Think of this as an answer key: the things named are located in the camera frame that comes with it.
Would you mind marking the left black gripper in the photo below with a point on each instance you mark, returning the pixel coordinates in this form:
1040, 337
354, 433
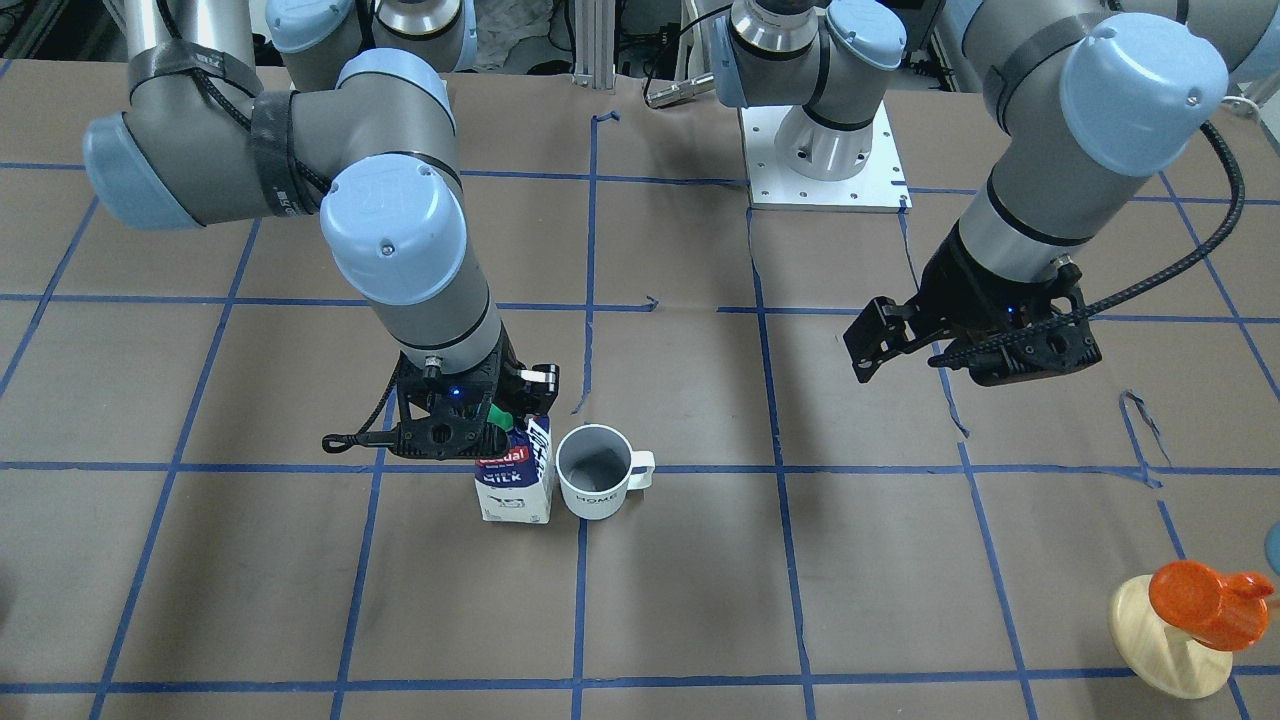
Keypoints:
950, 285

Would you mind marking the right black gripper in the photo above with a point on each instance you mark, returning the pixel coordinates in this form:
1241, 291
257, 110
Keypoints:
511, 372

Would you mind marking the blue white milk carton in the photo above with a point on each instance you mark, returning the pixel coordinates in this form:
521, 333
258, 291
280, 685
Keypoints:
519, 486

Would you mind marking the white mug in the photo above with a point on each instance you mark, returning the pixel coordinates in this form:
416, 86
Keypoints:
597, 467

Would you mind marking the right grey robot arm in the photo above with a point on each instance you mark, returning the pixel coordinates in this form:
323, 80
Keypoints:
366, 140

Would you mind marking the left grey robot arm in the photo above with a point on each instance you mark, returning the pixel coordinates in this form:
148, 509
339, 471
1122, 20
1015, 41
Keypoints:
1095, 96

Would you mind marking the orange plastic cup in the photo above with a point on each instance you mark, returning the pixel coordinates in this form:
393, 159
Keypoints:
1224, 612

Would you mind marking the blue plastic cup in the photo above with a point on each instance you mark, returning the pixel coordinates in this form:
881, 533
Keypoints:
1271, 547

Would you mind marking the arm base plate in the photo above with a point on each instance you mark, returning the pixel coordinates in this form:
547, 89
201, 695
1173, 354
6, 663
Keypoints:
796, 165

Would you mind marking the aluminium frame post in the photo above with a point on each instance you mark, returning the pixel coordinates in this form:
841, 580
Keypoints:
594, 44

